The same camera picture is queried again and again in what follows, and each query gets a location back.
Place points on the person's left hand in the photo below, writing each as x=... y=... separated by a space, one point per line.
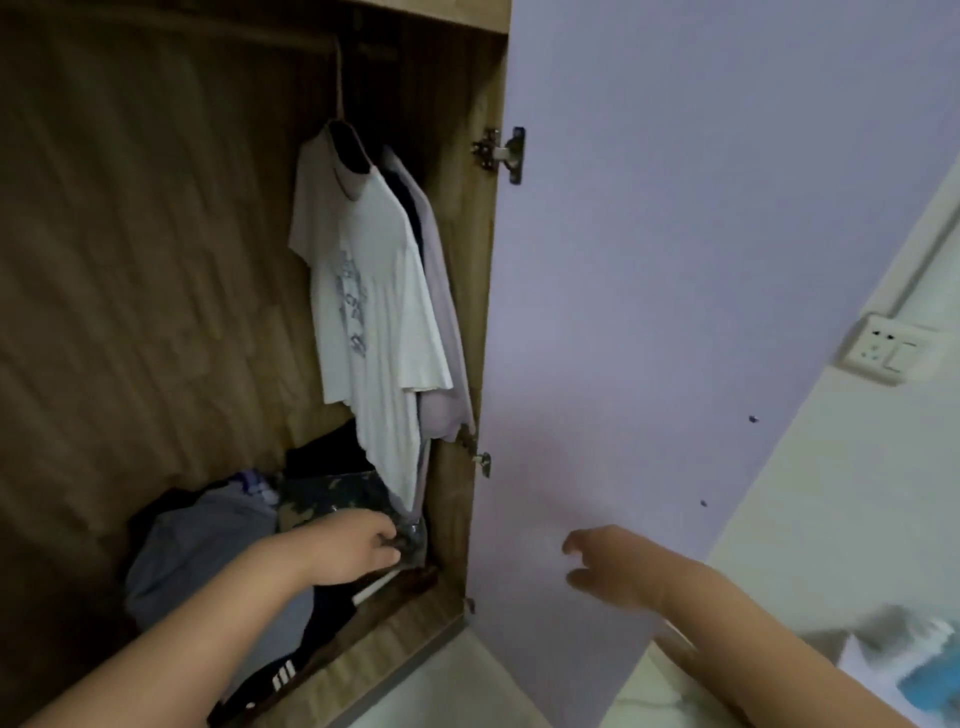
x=345 y=547

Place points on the person's right hand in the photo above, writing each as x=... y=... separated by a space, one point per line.
x=637 y=574

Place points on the heap of grey black clothes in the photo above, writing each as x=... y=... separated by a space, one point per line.
x=195 y=547

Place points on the row of clothes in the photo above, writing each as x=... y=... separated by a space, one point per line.
x=375 y=300

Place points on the lilac wardrobe door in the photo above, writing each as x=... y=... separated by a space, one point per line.
x=637 y=262

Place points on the person's left forearm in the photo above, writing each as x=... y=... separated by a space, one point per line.
x=172 y=645

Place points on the person's right forearm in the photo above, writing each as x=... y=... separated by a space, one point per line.
x=780 y=660

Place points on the white plastic bottle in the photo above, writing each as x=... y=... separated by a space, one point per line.
x=892 y=634

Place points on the blue plastic bottle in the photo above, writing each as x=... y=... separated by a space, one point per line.
x=934 y=679

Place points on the white wall socket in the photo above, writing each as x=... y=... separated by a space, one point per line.
x=892 y=351

